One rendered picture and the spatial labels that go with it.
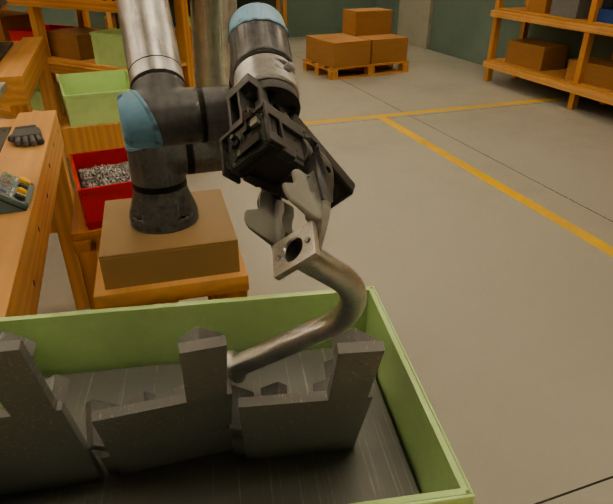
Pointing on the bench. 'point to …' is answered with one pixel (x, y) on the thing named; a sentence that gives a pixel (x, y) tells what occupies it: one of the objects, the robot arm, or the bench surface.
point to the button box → (0, 203)
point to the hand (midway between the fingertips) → (305, 251)
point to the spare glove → (26, 136)
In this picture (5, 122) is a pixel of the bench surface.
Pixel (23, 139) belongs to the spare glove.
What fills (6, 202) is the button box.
